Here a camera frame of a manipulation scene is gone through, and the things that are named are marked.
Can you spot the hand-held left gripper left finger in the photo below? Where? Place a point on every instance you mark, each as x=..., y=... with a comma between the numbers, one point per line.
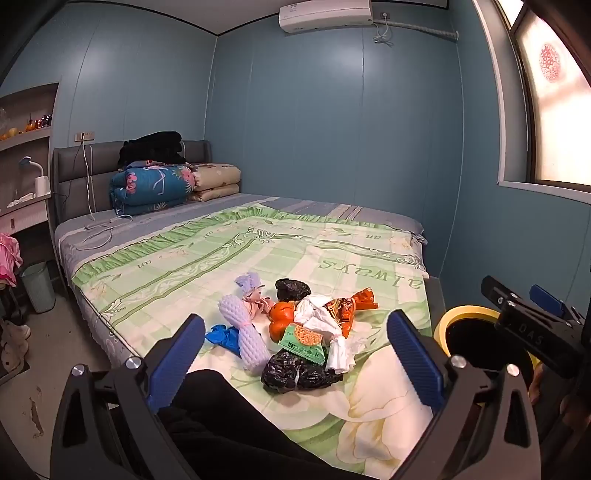
x=178, y=355

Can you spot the grey padded headboard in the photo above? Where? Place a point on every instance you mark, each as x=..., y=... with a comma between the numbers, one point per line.
x=74, y=170

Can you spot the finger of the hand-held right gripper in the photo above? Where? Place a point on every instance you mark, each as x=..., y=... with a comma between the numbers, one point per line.
x=496, y=288
x=549, y=299

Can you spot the white shelf desk unit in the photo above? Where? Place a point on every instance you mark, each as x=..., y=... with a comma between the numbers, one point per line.
x=27, y=212

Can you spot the black clothing pile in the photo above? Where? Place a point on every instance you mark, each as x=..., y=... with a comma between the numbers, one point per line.
x=152, y=147

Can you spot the wall power outlet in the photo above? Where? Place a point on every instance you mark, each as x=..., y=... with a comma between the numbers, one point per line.
x=84, y=135

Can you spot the white cloth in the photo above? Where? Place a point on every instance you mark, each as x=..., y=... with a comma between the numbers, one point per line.
x=21, y=200

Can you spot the large purple foam net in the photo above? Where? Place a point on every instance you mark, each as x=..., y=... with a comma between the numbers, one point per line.
x=244, y=332

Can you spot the large black plastic bag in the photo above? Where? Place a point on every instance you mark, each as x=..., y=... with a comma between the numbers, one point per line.
x=286, y=374

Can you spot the small black plastic bag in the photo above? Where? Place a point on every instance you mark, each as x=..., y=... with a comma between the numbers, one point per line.
x=292, y=290

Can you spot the pink clothing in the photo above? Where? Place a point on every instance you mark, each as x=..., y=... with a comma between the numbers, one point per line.
x=9, y=256

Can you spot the white desk lamp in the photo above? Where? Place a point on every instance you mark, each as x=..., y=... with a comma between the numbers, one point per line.
x=41, y=184

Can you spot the red paper-cut decoration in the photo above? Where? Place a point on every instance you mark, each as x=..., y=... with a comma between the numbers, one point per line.
x=549, y=62

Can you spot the frosted window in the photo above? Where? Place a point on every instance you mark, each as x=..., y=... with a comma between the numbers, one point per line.
x=554, y=115

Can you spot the person's right hand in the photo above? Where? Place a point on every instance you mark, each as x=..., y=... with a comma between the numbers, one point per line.
x=535, y=385

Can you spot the white tissue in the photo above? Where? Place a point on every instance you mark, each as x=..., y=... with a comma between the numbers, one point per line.
x=339, y=357
x=311, y=318

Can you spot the orange shelf ornament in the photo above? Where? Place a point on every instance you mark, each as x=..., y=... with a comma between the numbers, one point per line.
x=8, y=134

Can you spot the black trash can yellow rim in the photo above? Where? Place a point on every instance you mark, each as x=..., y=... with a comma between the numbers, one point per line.
x=475, y=332

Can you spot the pale green wastebasket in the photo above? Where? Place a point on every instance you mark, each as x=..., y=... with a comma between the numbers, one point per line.
x=39, y=288

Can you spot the white wrapped wall pipe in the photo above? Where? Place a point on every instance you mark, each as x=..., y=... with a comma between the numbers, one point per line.
x=425, y=28

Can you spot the white air conditioner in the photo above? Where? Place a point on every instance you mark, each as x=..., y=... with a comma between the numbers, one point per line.
x=323, y=16

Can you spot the shiny red shelf ornament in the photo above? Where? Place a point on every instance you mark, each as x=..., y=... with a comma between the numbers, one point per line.
x=39, y=122

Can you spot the small purple foam net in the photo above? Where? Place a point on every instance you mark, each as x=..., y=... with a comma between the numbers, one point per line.
x=247, y=282

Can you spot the white shoe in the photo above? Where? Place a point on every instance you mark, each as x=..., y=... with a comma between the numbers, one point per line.
x=16, y=332
x=9, y=356

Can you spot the orange snack wrapper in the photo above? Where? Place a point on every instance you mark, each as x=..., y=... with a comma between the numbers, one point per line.
x=344, y=309

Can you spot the green printed bedsheet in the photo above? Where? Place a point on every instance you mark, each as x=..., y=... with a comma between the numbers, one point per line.
x=207, y=258

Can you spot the orange peel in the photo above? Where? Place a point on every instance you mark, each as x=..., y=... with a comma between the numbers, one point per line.
x=282, y=311
x=277, y=331

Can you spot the green snack packet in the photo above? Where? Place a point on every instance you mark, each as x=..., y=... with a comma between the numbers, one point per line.
x=300, y=353

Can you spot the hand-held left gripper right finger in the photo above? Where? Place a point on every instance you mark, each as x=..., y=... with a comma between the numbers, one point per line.
x=415, y=360

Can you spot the blue floral pillow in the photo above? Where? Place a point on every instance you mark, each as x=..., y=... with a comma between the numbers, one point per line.
x=147, y=189

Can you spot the beige stacked pillows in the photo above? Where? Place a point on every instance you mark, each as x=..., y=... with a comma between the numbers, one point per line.
x=217, y=180

